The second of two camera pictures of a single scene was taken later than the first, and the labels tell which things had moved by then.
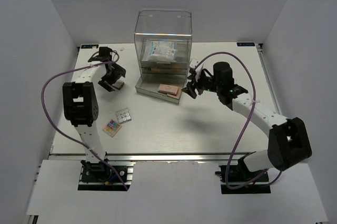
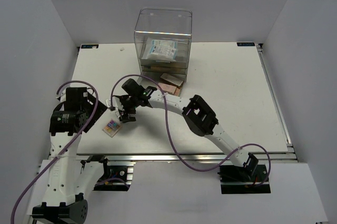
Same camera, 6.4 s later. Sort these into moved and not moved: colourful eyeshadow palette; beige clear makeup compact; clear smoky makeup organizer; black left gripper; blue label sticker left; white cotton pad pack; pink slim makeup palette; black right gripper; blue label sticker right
Moved: black right gripper; black left gripper; beige clear makeup compact
Not moved: pink slim makeup palette; blue label sticker right; white cotton pad pack; colourful eyeshadow palette; blue label sticker left; clear smoky makeup organizer
